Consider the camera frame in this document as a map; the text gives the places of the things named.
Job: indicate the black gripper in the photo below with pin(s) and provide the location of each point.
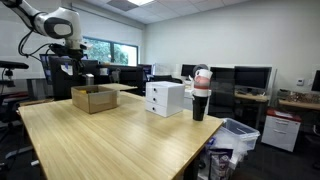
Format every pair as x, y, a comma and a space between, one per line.
78, 60

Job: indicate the brown cardboard box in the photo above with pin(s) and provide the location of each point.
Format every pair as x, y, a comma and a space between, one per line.
95, 101

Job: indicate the white paper label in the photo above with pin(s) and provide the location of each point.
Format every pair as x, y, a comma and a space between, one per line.
67, 70

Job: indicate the black Dell monitor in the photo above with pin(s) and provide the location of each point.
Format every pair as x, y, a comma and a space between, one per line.
58, 85

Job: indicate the monitor with blue screen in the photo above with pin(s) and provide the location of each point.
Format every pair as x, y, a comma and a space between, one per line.
45, 71

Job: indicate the white grey jar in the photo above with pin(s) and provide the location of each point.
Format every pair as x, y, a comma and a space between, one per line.
115, 76

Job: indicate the wooden side desk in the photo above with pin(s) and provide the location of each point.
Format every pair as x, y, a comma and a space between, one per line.
33, 102

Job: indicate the black computer monitor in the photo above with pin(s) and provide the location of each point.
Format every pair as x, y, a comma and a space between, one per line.
146, 70
131, 80
187, 70
316, 81
252, 77

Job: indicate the white roller blind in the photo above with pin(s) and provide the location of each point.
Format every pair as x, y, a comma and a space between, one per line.
110, 26

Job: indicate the white drawer unit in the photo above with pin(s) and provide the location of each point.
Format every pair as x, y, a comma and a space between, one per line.
165, 100

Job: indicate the ceiling light panel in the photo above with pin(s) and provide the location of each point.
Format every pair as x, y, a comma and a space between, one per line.
140, 1

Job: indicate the dark grey round disc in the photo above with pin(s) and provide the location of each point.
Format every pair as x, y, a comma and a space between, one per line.
197, 67

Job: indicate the red white cup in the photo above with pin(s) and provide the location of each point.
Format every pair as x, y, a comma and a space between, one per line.
201, 87

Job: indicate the white mug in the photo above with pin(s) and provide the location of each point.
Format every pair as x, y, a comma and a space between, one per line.
204, 74

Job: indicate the black tumbler cup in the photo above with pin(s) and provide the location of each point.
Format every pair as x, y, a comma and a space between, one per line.
200, 108

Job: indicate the clear plastic bag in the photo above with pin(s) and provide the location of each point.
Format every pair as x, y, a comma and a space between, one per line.
226, 140

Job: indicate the dark printed snack bag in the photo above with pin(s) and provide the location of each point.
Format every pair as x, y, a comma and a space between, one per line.
220, 165

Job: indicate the wooden office desk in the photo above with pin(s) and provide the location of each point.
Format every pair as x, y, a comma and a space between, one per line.
250, 97
300, 105

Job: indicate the clear plastic storage bin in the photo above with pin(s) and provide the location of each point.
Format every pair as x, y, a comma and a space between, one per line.
245, 136

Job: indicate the white cabinet red top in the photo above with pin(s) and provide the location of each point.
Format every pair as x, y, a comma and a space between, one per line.
280, 131

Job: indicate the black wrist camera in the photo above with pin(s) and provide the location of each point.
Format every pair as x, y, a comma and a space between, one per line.
60, 50

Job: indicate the window with dark frame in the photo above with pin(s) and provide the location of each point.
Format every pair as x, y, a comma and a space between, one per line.
106, 51

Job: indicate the black tripod mount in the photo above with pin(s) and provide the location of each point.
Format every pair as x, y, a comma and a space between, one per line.
13, 64

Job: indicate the white wall thermostat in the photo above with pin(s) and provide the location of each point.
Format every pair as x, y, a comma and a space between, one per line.
300, 82

